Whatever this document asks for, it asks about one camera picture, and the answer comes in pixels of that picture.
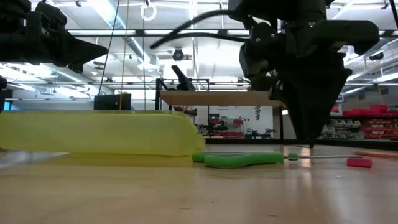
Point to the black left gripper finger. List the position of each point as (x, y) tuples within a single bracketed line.
[(84, 51)]

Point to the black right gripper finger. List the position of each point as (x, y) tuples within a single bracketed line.
[(311, 109)]

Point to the red eraser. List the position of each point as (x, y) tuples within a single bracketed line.
[(359, 163)]

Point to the orange pencil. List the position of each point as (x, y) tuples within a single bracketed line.
[(379, 154)]

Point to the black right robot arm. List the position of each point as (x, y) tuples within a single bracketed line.
[(280, 7)]

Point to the black monitor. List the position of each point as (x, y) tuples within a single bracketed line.
[(112, 102)]

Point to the shelving with red bins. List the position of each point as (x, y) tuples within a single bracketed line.
[(373, 118)]

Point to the translucent yellow plastic pencil case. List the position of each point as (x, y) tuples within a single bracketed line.
[(93, 133)]

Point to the workbench with red bins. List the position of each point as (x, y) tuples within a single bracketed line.
[(224, 129)]

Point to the person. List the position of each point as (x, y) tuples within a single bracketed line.
[(186, 109)]

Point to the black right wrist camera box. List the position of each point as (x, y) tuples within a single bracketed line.
[(255, 62)]

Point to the black table frame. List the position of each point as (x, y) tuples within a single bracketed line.
[(342, 143)]

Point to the black overhead frame beam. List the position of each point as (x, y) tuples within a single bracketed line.
[(140, 32)]

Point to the black overhead camera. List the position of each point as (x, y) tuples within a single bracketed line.
[(178, 54)]

